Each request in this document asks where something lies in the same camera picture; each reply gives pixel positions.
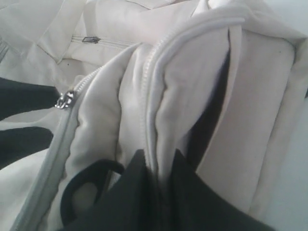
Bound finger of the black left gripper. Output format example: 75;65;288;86
0;78;60;119
0;127;53;168

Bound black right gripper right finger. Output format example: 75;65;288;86
170;150;273;231

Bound gold key ring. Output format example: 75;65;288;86
54;90;74;109

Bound cream fabric duffel bag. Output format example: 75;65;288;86
0;0;308;231

